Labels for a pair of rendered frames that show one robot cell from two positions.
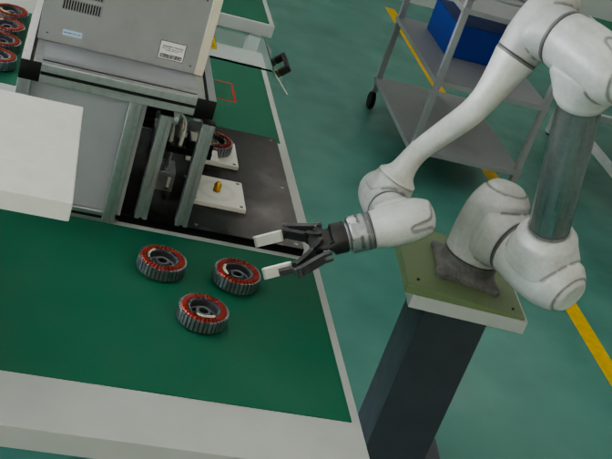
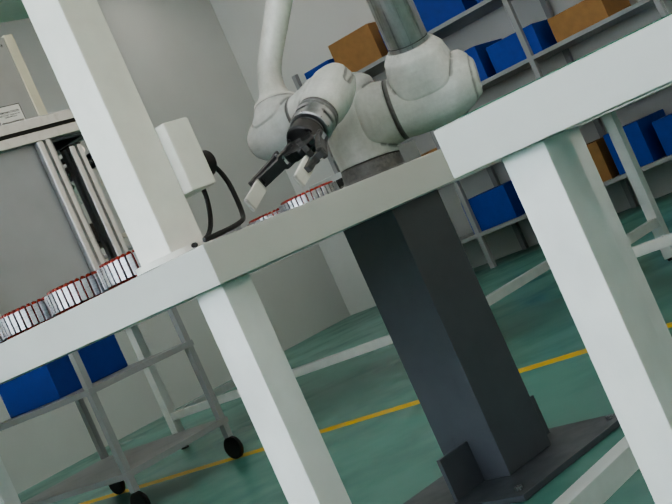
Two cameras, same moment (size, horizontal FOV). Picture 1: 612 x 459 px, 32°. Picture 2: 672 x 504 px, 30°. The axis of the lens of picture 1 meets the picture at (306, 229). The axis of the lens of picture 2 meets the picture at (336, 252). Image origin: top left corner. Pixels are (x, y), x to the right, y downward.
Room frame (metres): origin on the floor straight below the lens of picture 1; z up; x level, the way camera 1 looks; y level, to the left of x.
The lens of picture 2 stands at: (0.05, 1.33, 0.69)
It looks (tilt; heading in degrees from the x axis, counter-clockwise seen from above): 1 degrees down; 328
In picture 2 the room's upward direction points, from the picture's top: 24 degrees counter-clockwise
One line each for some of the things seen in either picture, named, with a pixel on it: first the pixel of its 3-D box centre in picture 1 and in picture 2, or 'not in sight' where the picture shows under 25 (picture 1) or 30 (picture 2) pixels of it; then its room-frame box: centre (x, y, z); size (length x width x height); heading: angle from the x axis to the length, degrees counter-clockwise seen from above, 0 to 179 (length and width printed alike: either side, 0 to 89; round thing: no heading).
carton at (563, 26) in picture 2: not in sight; (590, 14); (6.15, -5.18, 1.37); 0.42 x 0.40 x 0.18; 18
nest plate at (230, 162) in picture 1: (210, 151); not in sight; (2.72, 0.33, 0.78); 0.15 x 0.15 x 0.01; 17
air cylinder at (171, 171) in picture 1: (163, 174); not in sight; (2.44, 0.39, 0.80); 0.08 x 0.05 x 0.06; 17
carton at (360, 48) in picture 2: not in sight; (369, 48); (7.89, -4.64, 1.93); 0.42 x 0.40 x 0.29; 19
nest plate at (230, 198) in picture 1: (216, 192); not in sight; (2.49, 0.26, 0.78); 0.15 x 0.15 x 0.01; 17
